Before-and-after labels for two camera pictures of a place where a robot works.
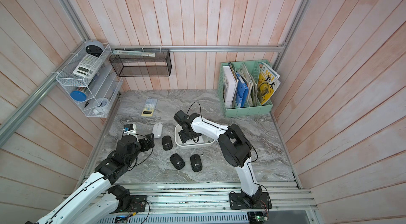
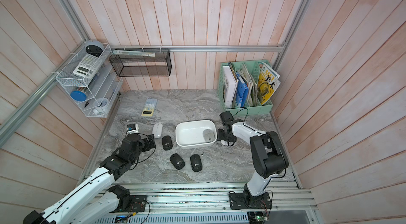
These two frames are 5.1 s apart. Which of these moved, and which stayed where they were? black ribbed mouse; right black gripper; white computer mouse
Moved: right black gripper
Stayed: black ribbed mouse; white computer mouse
